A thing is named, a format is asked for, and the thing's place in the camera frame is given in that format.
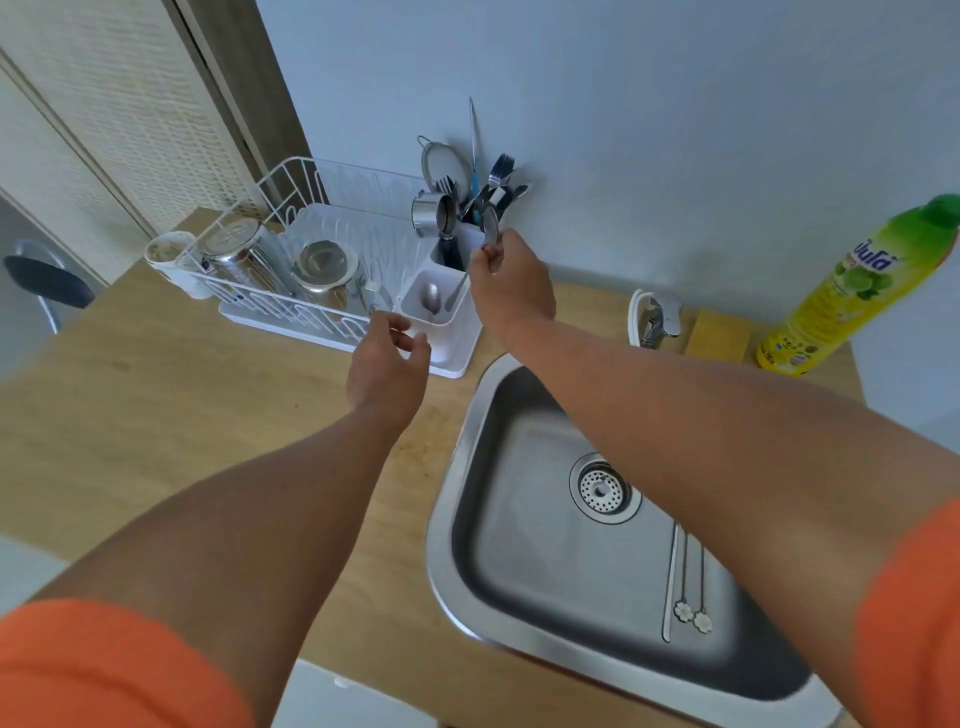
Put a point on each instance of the steel container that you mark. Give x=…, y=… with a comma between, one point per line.
x=240, y=259

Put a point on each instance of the white cutlery holder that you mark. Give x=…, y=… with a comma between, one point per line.
x=431, y=341

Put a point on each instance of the gold spoon with flower end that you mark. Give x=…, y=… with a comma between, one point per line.
x=703, y=621
x=683, y=611

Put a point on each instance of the brown wooden panel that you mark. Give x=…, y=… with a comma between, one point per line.
x=240, y=90

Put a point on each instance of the steel mesh strainer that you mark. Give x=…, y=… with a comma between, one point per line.
x=442, y=161

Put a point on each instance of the small grey kitchen tool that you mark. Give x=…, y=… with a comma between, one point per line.
x=373, y=286

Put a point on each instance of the person's left forearm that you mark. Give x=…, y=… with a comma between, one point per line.
x=247, y=540

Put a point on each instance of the beige perforated panel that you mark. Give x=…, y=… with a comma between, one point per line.
x=112, y=112

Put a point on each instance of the person's right hand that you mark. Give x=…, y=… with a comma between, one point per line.
x=514, y=292

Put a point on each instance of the thin white spoon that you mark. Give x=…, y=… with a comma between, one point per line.
x=667, y=585

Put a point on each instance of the silver spoon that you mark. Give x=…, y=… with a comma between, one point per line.
x=490, y=223
x=431, y=296

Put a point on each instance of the yellow sponge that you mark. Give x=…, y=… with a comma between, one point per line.
x=716, y=337

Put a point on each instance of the yellow dish soap bottle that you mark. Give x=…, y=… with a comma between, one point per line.
x=847, y=300

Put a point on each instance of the silver fork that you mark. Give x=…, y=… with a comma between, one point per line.
x=501, y=169
x=446, y=186

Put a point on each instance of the person's left hand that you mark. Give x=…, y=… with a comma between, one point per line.
x=386, y=375

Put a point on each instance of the black stool with metal frame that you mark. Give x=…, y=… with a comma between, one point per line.
x=45, y=281

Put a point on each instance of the steel sink drain strainer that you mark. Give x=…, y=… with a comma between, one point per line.
x=604, y=487

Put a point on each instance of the person's right forearm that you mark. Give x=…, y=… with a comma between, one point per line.
x=712, y=450

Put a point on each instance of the white plastic cup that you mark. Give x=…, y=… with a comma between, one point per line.
x=169, y=259

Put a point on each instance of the chrome faucet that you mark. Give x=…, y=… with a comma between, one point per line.
x=664, y=319

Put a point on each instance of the stainless steel sink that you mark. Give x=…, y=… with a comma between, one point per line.
x=525, y=525

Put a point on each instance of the steel pot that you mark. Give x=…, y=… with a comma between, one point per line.
x=330, y=296

